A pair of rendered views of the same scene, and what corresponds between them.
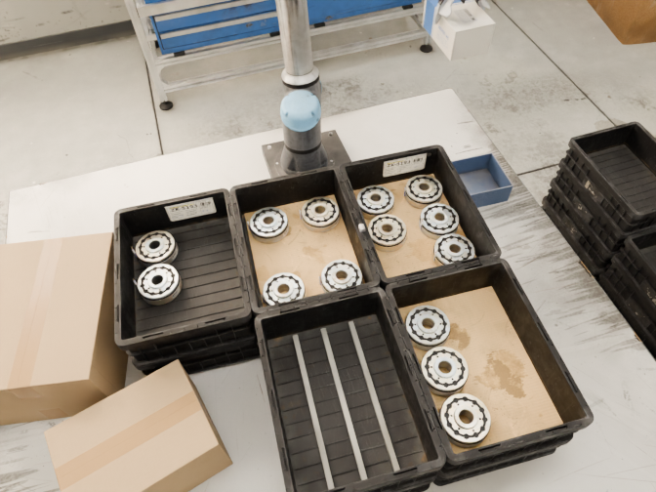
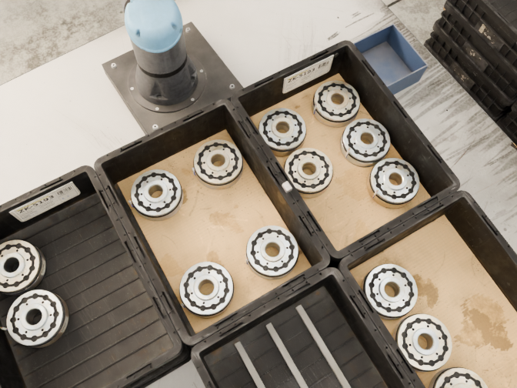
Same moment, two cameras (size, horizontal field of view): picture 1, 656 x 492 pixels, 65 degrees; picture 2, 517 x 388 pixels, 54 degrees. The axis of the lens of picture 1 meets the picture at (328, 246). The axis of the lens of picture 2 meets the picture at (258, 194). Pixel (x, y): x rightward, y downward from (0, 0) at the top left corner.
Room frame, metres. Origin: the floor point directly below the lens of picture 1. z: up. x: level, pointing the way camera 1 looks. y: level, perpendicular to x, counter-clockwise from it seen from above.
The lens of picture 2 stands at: (0.46, 0.10, 1.82)
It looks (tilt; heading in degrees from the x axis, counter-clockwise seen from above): 69 degrees down; 337
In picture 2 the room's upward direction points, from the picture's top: 4 degrees clockwise
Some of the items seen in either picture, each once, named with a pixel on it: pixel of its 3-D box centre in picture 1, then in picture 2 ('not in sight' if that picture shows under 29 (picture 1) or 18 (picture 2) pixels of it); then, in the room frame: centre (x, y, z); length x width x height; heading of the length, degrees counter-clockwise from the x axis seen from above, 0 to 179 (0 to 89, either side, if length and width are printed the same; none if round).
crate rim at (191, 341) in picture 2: (300, 234); (208, 212); (0.78, 0.07, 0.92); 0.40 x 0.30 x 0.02; 12
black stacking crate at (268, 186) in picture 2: (301, 246); (210, 221); (0.78, 0.07, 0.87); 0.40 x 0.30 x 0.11; 12
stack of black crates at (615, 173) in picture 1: (610, 206); (501, 44); (1.26, -1.11, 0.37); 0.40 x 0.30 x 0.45; 15
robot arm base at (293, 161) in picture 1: (303, 150); (164, 68); (1.21, 0.06, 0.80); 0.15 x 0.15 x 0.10
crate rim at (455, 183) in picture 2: (414, 209); (341, 142); (0.84, -0.23, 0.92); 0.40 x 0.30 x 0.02; 12
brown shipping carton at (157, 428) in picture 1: (143, 448); not in sight; (0.32, 0.43, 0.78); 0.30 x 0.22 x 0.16; 119
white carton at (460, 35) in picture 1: (456, 23); not in sight; (1.38, -0.41, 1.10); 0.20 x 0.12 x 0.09; 15
